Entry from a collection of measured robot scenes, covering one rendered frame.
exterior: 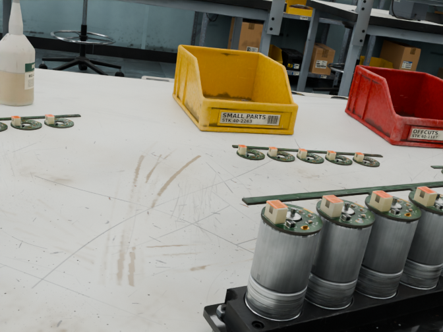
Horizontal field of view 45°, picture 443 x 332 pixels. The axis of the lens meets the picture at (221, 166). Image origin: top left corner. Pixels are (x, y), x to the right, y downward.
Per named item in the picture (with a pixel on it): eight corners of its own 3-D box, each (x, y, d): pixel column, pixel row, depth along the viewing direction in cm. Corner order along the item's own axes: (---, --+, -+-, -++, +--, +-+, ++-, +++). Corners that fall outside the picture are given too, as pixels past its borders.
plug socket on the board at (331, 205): (345, 216, 22) (349, 201, 22) (329, 218, 22) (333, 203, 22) (333, 207, 23) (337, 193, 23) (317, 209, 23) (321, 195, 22)
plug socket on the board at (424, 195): (437, 205, 25) (441, 192, 25) (424, 207, 25) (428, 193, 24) (424, 198, 26) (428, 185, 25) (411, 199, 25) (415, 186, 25)
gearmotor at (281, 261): (308, 332, 23) (335, 226, 21) (260, 343, 22) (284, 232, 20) (277, 298, 25) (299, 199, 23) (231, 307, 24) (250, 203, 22)
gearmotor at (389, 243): (402, 309, 26) (433, 213, 24) (363, 318, 24) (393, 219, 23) (367, 280, 28) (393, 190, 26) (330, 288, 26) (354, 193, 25)
